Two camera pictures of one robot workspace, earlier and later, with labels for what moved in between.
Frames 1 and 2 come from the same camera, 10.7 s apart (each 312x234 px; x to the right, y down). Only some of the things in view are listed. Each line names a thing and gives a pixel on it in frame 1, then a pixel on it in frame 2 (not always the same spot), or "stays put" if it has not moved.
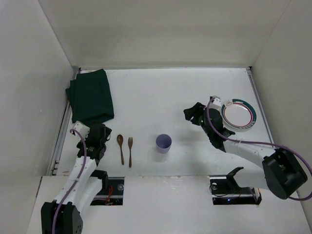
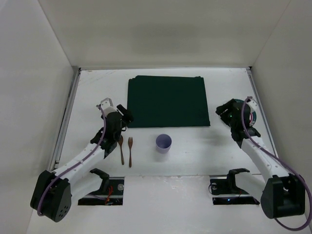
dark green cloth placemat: (90, 97) -> (167, 101)
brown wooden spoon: (120, 140) stays put
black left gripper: (100, 131) -> (124, 115)
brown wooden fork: (130, 143) stays put
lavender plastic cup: (163, 143) stays put
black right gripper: (197, 114) -> (225, 111)
